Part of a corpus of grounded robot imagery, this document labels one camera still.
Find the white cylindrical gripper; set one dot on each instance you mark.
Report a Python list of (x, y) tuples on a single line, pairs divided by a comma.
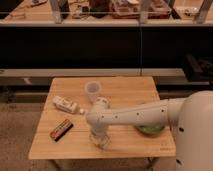
[(98, 131)]

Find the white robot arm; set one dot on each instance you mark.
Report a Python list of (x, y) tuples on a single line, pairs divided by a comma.
[(193, 115)]

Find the red brown snack bar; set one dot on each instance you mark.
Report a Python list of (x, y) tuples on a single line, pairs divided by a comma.
[(61, 130)]

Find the wooden table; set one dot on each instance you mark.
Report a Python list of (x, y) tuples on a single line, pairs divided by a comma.
[(128, 149)]

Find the white plastic bottle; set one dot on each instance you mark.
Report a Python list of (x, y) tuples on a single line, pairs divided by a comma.
[(67, 105)]

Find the clear plastic cup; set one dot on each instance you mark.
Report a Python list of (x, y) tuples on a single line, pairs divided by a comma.
[(92, 90)]

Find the green bowl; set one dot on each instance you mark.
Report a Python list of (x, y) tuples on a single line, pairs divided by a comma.
[(150, 130)]

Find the black equipment at right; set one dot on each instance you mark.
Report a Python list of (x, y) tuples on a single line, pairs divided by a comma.
[(198, 69)]

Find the long wooden shelf bench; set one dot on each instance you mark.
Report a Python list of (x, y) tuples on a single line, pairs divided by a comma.
[(109, 13)]

